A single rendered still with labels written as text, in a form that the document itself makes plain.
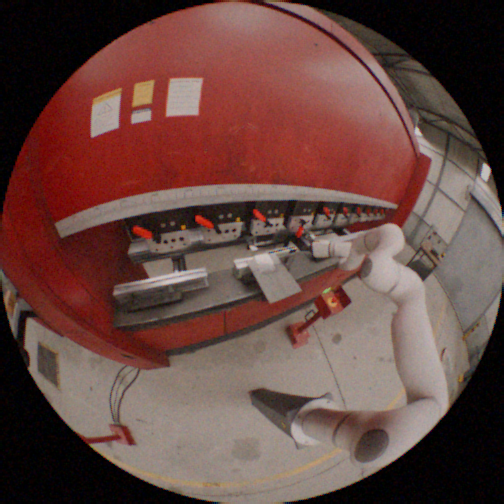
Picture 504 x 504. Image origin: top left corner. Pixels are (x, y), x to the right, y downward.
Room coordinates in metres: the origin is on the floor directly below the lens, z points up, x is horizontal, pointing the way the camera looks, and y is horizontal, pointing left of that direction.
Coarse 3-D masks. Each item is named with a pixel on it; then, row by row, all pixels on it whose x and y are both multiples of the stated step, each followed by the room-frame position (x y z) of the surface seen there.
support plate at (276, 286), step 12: (252, 264) 0.51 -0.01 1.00; (276, 264) 0.55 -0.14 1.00; (264, 276) 0.45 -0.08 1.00; (276, 276) 0.46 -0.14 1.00; (288, 276) 0.48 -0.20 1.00; (264, 288) 0.38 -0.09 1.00; (276, 288) 0.39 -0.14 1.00; (288, 288) 0.40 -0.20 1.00; (300, 288) 0.41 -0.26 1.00; (276, 300) 0.33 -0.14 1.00
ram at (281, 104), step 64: (128, 64) 0.29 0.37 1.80; (192, 64) 0.38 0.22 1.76; (256, 64) 0.47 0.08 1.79; (320, 64) 0.59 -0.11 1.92; (64, 128) 0.19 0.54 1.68; (128, 128) 0.30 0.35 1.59; (192, 128) 0.39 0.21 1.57; (256, 128) 0.49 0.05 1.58; (320, 128) 0.62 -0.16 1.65; (384, 128) 0.92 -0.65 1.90; (64, 192) 0.17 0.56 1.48; (128, 192) 0.29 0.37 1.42; (384, 192) 1.18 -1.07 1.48
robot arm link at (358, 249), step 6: (354, 240) 0.51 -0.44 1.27; (360, 240) 0.46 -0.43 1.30; (354, 246) 0.48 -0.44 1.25; (360, 246) 0.45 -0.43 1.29; (366, 246) 0.41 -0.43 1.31; (354, 252) 0.48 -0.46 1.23; (360, 252) 0.45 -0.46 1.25; (366, 252) 0.42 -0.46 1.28; (342, 258) 0.55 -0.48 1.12; (348, 258) 0.48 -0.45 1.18; (354, 258) 0.47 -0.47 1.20; (360, 258) 0.47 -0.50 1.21; (342, 264) 0.51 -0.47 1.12; (348, 264) 0.47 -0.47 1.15; (354, 264) 0.47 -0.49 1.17; (348, 270) 0.49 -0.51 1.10
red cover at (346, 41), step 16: (240, 0) 0.42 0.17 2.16; (256, 0) 0.42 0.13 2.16; (304, 16) 0.52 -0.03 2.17; (320, 16) 0.55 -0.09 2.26; (336, 32) 0.60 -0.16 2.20; (352, 48) 0.66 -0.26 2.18; (368, 64) 0.73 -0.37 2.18; (384, 80) 0.83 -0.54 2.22; (400, 112) 1.02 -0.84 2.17; (416, 144) 1.46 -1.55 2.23
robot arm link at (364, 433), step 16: (432, 400) -0.12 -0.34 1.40; (352, 416) -0.11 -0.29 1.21; (368, 416) -0.09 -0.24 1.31; (384, 416) -0.09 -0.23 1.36; (400, 416) -0.09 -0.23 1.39; (416, 416) -0.11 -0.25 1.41; (432, 416) -0.14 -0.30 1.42; (336, 432) -0.15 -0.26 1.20; (352, 432) -0.14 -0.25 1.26; (368, 432) -0.11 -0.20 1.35; (384, 432) -0.11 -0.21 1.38; (400, 432) -0.12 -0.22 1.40; (416, 432) -0.14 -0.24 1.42; (352, 448) -0.15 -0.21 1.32; (368, 448) -0.13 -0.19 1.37; (384, 448) -0.14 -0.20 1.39; (400, 448) -0.15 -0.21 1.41; (352, 464) -0.19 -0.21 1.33; (368, 464) -0.17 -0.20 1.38; (384, 464) -0.18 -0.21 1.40
